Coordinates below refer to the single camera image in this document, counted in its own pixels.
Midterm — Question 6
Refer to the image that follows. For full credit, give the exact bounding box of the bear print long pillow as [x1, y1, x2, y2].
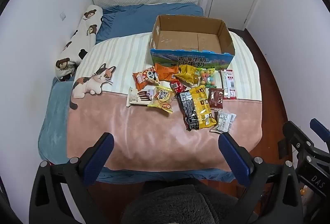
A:
[55, 4, 104, 82]

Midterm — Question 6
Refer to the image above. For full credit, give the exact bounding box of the blue bed sheet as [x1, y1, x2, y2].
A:
[38, 4, 238, 184]

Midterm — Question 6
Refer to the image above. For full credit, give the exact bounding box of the clear bag of coloured candy balls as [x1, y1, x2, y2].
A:
[199, 67, 217, 86]

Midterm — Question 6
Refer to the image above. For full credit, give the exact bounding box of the printed cardboard box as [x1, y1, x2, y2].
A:
[150, 15, 236, 71]

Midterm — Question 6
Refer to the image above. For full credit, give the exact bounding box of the yellow round cracker packet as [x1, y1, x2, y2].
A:
[147, 85, 176, 113]

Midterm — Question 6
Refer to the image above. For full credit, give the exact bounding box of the black snack packet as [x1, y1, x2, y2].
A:
[177, 90, 200, 132]

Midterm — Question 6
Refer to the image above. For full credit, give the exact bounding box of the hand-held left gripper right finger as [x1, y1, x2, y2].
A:
[218, 132, 304, 224]

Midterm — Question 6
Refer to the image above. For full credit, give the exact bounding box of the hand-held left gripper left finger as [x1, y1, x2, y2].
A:
[29, 132, 114, 224]

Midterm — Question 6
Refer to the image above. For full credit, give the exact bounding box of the white chocolate wafer packet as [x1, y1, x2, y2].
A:
[126, 87, 155, 107]

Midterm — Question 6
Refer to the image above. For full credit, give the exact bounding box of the clear white snack packet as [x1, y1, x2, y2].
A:
[210, 111, 237, 134]

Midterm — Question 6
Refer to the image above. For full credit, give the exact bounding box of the small red snack packet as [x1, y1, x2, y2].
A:
[169, 80, 187, 95]

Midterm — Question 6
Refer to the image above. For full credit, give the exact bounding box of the orange panda print snack packet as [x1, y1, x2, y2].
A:
[132, 66, 160, 92]

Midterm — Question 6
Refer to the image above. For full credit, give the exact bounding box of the dark fleece clothing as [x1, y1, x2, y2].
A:
[121, 184, 258, 224]

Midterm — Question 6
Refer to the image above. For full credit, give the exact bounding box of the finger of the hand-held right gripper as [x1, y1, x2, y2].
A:
[309, 118, 330, 140]
[282, 121, 314, 152]

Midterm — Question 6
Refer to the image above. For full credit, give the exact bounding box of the white and red strip packet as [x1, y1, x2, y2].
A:
[220, 69, 238, 100]

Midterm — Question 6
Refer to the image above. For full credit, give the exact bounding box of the small yellow snack packet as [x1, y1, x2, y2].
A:
[175, 64, 198, 85]

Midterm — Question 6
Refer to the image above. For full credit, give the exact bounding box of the large yellow snack packet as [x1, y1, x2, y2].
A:
[189, 85, 217, 130]

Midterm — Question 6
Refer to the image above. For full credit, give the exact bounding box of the brown chocolate snack packet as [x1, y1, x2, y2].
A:
[208, 88, 224, 111]

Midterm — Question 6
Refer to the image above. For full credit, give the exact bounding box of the cat print striped blanket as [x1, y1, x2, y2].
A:
[66, 31, 263, 172]

